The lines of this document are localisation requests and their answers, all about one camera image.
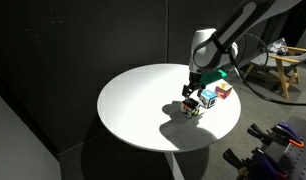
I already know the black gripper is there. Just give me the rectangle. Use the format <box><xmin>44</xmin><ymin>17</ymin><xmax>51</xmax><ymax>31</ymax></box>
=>
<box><xmin>181</xmin><ymin>70</ymin><xmax>207</xmax><ymax>102</ymax></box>

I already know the black green checkered plush cube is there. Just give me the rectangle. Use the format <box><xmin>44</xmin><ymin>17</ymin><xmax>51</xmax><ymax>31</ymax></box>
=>
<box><xmin>180</xmin><ymin>97</ymin><xmax>201</xmax><ymax>120</ymax></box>

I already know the blue white plush cube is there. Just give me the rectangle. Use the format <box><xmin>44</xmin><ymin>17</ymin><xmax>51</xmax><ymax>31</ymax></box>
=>
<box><xmin>199</xmin><ymin>89</ymin><xmax>219</xmax><ymax>110</ymax></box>

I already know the orange purple plush cube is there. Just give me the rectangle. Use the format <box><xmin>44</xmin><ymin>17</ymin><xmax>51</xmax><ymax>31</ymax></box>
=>
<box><xmin>214</xmin><ymin>82</ymin><xmax>234</xmax><ymax>101</ymax></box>

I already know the black spring clamp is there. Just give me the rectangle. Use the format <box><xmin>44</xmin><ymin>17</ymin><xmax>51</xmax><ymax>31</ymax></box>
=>
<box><xmin>247</xmin><ymin>123</ymin><xmax>277</xmax><ymax>145</ymax></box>
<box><xmin>222</xmin><ymin>148</ymin><xmax>251</xmax><ymax>175</ymax></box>

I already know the wooden chair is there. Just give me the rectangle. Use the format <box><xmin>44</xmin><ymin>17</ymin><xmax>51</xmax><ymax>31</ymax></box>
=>
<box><xmin>242</xmin><ymin>38</ymin><xmax>306</xmax><ymax>101</ymax></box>

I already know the crumpled plastic bag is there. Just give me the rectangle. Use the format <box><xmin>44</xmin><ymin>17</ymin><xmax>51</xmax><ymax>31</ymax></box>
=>
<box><xmin>262</xmin><ymin>37</ymin><xmax>291</xmax><ymax>56</ymax></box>

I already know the purple clamp with orange tip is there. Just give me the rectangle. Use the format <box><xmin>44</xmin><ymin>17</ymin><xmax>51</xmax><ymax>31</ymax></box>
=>
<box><xmin>271</xmin><ymin>121</ymin><xmax>306</xmax><ymax>149</ymax></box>

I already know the purple spring clamp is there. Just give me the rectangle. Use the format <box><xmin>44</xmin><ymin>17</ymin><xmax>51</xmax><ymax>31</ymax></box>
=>
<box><xmin>249</xmin><ymin>149</ymin><xmax>290</xmax><ymax>180</ymax></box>

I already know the perforated metal plate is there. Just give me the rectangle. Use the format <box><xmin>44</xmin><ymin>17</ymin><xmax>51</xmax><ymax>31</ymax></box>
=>
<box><xmin>278</xmin><ymin>115</ymin><xmax>306</xmax><ymax>180</ymax></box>

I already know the teal green camera mount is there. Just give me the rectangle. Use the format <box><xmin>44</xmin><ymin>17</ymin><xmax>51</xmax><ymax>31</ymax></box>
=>
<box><xmin>199</xmin><ymin>68</ymin><xmax>229</xmax><ymax>85</ymax></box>

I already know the white table pedestal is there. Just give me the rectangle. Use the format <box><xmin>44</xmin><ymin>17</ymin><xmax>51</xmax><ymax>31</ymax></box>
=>
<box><xmin>164</xmin><ymin>151</ymin><xmax>186</xmax><ymax>180</ymax></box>

